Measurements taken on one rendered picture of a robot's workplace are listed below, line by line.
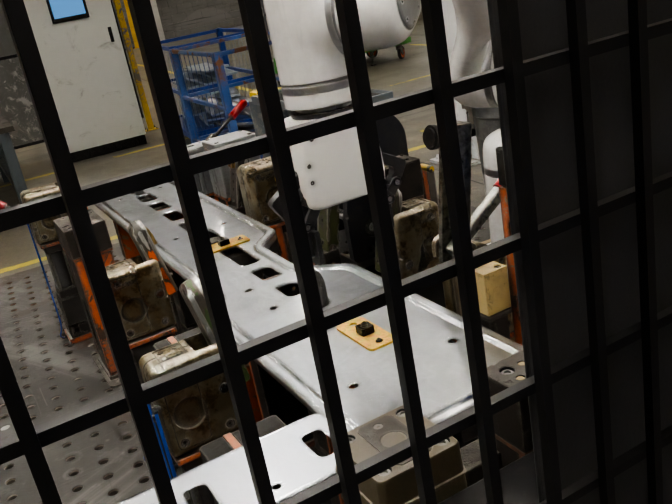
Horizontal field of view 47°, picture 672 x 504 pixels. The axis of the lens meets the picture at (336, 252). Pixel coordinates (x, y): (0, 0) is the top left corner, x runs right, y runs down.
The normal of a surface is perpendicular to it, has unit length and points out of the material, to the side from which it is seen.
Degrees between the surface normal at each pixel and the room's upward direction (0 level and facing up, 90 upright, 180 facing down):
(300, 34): 92
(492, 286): 90
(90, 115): 90
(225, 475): 0
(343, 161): 92
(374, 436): 0
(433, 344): 0
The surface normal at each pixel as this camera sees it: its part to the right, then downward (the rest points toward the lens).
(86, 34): 0.41, 0.25
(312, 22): -0.41, 0.43
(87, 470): -0.18, -0.92
